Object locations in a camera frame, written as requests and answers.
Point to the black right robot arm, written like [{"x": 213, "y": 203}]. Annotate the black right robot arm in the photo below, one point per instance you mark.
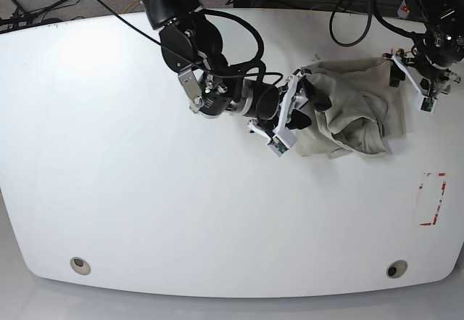
[{"x": 192, "y": 47}]

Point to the table cable grommet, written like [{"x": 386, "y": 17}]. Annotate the table cable grommet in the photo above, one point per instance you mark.
[
  {"x": 397, "y": 269},
  {"x": 80, "y": 266}
]

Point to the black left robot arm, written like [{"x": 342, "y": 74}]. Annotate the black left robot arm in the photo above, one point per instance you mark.
[{"x": 435, "y": 50}]

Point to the left table cable grommet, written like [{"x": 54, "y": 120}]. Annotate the left table cable grommet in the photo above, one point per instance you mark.
[{"x": 80, "y": 266}]

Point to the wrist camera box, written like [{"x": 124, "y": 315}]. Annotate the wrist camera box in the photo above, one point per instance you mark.
[
  {"x": 281, "y": 142},
  {"x": 428, "y": 104}
]

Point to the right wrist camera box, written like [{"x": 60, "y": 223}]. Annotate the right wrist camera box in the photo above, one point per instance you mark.
[{"x": 281, "y": 142}]

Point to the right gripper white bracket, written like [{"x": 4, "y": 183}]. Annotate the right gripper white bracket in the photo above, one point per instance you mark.
[{"x": 271, "y": 109}]

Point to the red tape rectangle marking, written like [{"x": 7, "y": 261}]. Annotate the red tape rectangle marking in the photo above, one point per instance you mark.
[{"x": 429, "y": 198}]

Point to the right table cable grommet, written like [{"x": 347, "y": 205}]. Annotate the right table cable grommet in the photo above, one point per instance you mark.
[{"x": 397, "y": 269}]

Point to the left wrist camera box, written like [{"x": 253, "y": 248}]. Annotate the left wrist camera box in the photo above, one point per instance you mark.
[{"x": 428, "y": 104}]

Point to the black tripod stand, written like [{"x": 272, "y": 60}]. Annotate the black tripod stand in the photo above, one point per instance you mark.
[{"x": 22, "y": 14}]

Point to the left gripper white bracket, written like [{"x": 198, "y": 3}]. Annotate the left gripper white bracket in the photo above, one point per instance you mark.
[{"x": 428, "y": 80}]

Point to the beige grey T-shirt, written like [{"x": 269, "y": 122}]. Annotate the beige grey T-shirt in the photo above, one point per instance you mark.
[{"x": 365, "y": 113}]

